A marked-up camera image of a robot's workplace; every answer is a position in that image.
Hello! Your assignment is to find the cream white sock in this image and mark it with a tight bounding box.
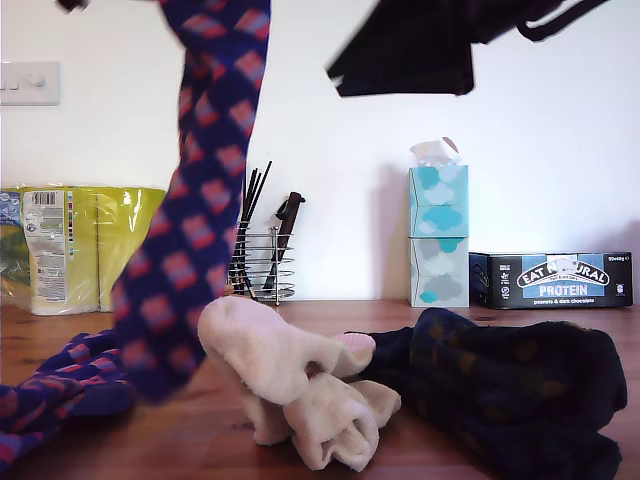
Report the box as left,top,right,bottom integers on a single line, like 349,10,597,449
197,294,377,447
285,374,403,472

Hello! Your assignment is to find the blue pink brick pattern sock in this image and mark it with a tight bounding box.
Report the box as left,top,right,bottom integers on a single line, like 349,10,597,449
110,0,274,405
0,327,139,469

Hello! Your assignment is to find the yellow-green kitchen roll pack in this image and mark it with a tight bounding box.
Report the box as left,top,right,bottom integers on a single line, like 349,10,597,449
0,185,169,316

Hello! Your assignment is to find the chrome wire utensil holder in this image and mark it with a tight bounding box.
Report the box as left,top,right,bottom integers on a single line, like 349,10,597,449
227,219,297,305

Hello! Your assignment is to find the white tissue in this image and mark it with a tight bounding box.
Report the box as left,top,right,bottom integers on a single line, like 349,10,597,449
409,135,463,169

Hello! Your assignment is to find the dark handled knife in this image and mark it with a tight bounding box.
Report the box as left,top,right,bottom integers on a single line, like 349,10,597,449
261,190,307,294

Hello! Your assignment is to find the thin black chopstick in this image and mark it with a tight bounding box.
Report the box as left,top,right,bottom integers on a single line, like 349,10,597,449
241,174,248,286
233,168,257,286
232,171,263,286
228,160,274,286

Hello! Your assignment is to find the blue cloud tissue box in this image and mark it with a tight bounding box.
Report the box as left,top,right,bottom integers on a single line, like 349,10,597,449
408,164,471,240

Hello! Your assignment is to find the white wall light switch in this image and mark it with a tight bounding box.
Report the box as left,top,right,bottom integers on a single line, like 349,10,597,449
0,60,61,106

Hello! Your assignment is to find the long black camera cable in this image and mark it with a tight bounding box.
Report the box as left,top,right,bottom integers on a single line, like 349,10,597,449
517,0,614,42

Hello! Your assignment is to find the grey cloud tissue box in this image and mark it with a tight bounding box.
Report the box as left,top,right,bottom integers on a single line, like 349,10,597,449
409,236,472,308

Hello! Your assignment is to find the black Eat Natural protein box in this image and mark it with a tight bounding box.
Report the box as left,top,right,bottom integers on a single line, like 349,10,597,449
468,251,635,311

